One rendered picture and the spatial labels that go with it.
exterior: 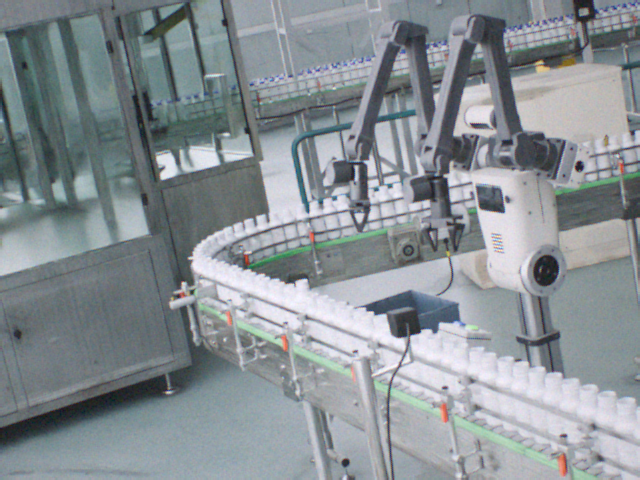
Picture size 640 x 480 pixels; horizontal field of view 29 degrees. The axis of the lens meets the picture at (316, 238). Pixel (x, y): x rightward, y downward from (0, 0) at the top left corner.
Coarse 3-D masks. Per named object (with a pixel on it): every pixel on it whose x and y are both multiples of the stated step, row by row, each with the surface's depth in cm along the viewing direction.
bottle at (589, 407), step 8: (592, 384) 252; (584, 392) 250; (592, 392) 250; (584, 400) 250; (592, 400) 250; (584, 408) 250; (592, 408) 250; (584, 416) 250; (592, 416) 249; (592, 432) 250; (592, 448) 251; (600, 464) 251
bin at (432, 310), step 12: (384, 300) 431; (396, 300) 433; (408, 300) 435; (420, 300) 431; (432, 300) 423; (444, 300) 415; (384, 312) 431; (420, 312) 433; (432, 312) 404; (444, 312) 406; (456, 312) 408; (420, 324) 403; (432, 324) 405
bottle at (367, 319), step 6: (372, 312) 337; (366, 318) 335; (372, 318) 335; (366, 324) 335; (372, 324) 335; (360, 330) 338; (366, 330) 335; (372, 330) 335; (366, 336) 335; (372, 336) 334; (366, 342) 335; (366, 348) 336; (366, 354) 337; (372, 366) 337
